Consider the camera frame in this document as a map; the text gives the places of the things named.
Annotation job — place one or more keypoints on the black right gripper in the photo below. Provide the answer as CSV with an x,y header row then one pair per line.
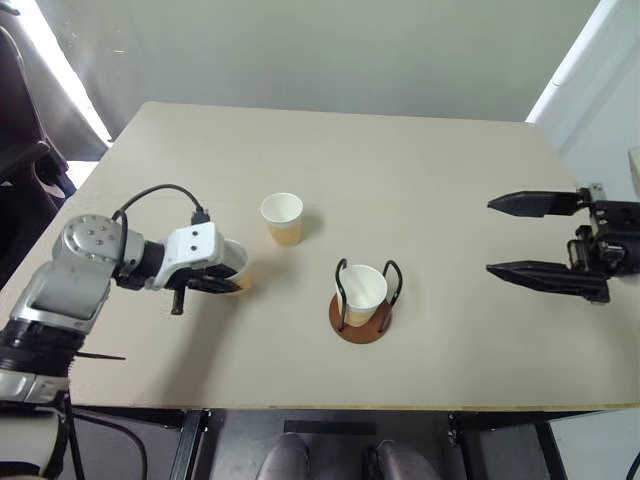
x,y
616,222

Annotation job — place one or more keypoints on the dark chair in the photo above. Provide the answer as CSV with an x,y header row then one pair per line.
x,y
20,105

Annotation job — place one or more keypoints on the dark rounded shape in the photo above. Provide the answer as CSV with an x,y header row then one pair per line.
x,y
397,461
283,459

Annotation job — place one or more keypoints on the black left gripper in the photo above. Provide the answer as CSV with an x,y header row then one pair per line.
x,y
176,300

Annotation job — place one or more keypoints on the black metal table frame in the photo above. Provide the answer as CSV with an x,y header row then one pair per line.
x,y
193,442

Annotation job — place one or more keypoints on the white and tan paper cup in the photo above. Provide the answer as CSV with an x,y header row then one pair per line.
x,y
367,292
239,256
283,227

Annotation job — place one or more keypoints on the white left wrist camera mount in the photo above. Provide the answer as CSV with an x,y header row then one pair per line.
x,y
192,245

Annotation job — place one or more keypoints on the white robot body shell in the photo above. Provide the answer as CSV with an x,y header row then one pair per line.
x,y
25,442

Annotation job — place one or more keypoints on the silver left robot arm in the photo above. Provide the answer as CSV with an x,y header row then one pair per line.
x,y
75,280

